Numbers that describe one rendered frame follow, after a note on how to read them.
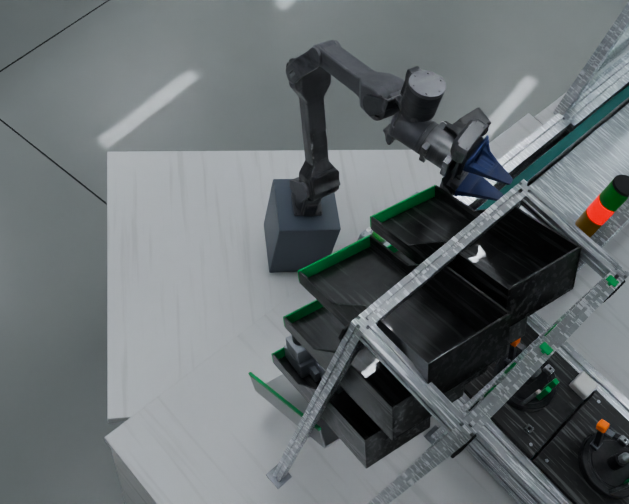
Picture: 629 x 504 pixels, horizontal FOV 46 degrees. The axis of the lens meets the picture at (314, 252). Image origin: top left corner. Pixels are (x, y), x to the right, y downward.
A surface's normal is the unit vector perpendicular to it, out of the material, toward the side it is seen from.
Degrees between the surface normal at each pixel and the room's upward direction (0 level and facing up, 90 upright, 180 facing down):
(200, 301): 0
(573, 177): 0
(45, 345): 0
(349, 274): 25
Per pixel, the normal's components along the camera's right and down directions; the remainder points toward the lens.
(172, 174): 0.17, -0.49
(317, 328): -0.07, -0.77
